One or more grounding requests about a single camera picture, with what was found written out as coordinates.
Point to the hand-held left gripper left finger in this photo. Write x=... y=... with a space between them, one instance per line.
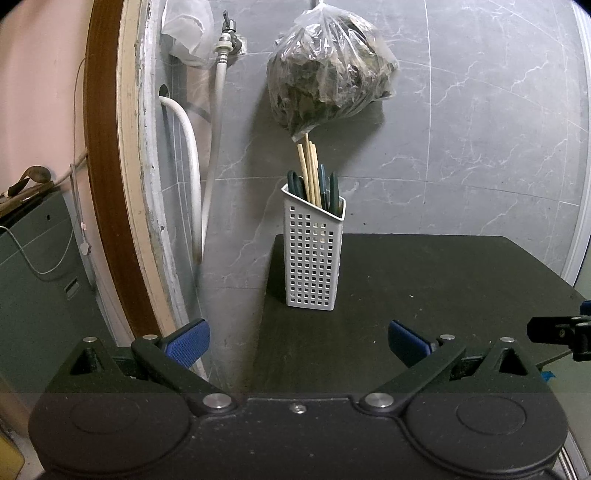
x=189 y=344

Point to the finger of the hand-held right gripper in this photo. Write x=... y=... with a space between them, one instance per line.
x=549 y=330

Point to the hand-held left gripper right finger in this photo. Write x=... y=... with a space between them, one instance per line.
x=408 y=344

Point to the white perforated plastic basket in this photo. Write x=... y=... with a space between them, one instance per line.
x=309 y=258

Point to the blue tape piece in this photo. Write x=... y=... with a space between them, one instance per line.
x=548 y=374

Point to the grey appliance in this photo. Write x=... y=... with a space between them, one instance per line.
x=41 y=300

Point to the yellow object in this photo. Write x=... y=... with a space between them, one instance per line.
x=9 y=457

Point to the plastic bag of dried leaves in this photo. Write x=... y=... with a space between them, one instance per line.
x=323 y=78

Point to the crumpled white plastic bag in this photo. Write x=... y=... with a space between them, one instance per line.
x=189 y=32

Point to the white frame edge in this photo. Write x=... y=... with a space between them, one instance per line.
x=581 y=207

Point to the wooden door frame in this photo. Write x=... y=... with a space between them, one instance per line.
x=106 y=184

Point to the metal wall faucet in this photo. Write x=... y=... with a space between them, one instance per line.
x=228 y=34

